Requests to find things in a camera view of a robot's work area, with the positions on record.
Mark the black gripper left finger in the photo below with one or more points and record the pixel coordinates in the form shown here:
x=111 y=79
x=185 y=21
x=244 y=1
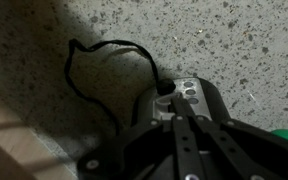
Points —
x=185 y=143

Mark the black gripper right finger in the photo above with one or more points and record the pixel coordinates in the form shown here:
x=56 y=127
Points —
x=227 y=146

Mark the black and silver toaster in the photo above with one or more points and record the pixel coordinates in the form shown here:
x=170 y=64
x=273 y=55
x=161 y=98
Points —
x=197 y=96

